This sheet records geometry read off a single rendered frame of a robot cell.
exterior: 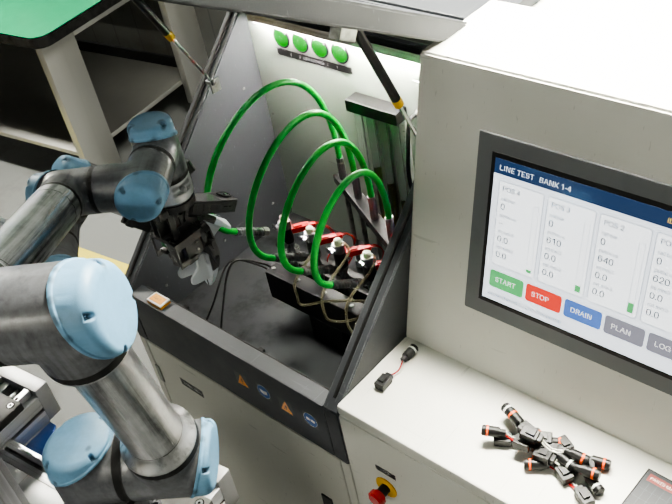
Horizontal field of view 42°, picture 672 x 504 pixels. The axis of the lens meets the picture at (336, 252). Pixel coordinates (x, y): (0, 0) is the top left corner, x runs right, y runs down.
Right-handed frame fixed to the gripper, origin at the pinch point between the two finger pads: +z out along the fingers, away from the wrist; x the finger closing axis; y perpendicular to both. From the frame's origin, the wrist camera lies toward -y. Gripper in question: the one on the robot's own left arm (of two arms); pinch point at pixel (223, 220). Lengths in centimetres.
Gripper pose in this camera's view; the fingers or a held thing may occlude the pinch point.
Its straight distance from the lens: 180.4
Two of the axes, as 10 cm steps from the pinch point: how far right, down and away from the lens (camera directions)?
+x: 5.3, 2.6, -8.0
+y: -3.8, 9.2, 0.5
